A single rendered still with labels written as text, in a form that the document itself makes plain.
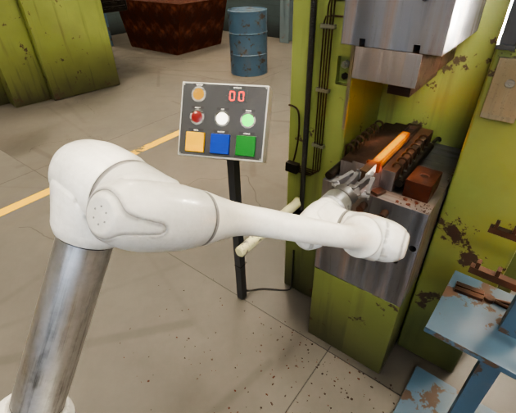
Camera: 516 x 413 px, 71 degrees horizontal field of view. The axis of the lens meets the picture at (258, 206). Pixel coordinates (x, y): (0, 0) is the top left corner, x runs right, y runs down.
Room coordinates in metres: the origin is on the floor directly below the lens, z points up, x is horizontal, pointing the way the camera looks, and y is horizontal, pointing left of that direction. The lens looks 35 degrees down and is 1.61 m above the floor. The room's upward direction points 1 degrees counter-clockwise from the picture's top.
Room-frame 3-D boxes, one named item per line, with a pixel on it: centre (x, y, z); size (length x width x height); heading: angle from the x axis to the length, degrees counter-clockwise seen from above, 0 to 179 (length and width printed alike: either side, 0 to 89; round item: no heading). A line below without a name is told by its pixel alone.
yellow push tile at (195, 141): (1.29, 0.24, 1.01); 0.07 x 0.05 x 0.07; 77
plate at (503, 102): (1.02, -0.71, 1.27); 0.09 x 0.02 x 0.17; 52
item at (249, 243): (1.25, -0.06, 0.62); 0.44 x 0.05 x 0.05; 142
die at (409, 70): (1.28, -0.51, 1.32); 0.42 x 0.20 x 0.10; 142
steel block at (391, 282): (1.25, -0.56, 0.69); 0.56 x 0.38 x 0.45; 142
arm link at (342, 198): (0.87, -0.23, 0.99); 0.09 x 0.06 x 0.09; 52
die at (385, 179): (1.28, -0.51, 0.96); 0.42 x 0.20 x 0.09; 142
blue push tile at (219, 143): (1.27, 0.14, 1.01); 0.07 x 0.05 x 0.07; 77
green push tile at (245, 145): (1.25, 0.04, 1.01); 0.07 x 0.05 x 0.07; 77
